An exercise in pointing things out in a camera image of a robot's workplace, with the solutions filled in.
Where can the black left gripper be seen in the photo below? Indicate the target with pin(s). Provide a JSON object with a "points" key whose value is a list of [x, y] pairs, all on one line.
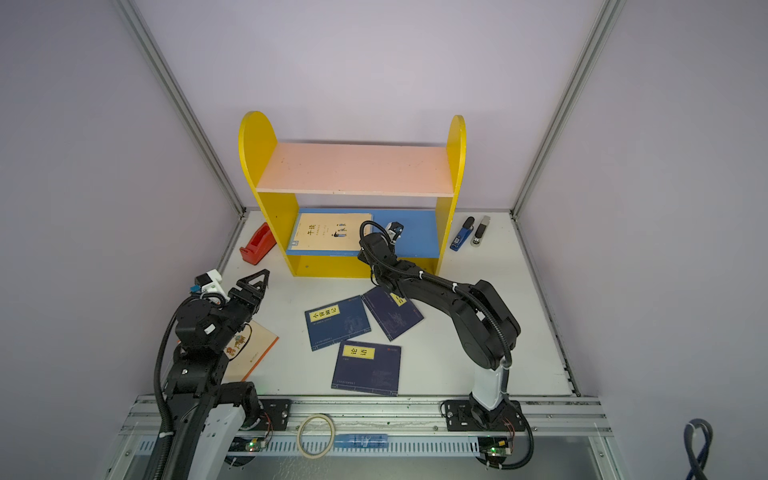
{"points": [[254, 289]]}

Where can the red-edged beige reading book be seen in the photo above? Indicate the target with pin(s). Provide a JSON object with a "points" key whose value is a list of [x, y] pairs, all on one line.
{"points": [[246, 350]]}

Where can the blue-edged beige reading book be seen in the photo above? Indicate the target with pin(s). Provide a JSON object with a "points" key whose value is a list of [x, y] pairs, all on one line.
{"points": [[327, 232]]}

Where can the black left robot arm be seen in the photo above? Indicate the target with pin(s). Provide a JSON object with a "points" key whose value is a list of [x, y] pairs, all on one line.
{"points": [[201, 415]]}

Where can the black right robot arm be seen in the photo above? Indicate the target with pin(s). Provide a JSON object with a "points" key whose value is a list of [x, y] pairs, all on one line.
{"points": [[486, 328]]}

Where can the red tape dispenser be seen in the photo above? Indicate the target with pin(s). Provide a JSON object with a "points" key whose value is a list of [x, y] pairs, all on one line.
{"points": [[259, 245]]}

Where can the yellow blue pink bookshelf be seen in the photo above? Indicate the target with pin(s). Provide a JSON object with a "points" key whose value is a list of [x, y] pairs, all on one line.
{"points": [[278, 172]]}

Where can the large dark blue book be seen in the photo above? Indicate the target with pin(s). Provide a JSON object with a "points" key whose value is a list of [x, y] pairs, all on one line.
{"points": [[368, 368]]}

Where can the small dark blue poetry book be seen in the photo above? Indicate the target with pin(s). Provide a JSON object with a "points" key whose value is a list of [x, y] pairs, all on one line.
{"points": [[395, 315]]}

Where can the masking tape roll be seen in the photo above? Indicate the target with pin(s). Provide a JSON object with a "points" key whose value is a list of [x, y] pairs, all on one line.
{"points": [[315, 436]]}

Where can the blue label strip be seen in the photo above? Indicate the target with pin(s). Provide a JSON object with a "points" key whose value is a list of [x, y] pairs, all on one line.
{"points": [[361, 441]]}

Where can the blue stapler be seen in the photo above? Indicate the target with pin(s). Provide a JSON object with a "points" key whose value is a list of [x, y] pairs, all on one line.
{"points": [[463, 234]]}

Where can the grey black stapler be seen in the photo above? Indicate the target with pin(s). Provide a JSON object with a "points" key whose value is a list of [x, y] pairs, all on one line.
{"points": [[480, 231]]}

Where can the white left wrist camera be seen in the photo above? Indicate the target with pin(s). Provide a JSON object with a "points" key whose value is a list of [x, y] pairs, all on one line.
{"points": [[208, 282]]}

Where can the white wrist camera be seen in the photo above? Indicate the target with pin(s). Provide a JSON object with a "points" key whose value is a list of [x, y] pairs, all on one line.
{"points": [[208, 282], [394, 230]]}

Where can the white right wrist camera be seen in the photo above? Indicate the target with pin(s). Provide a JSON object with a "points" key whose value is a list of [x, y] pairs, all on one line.
{"points": [[394, 230]]}

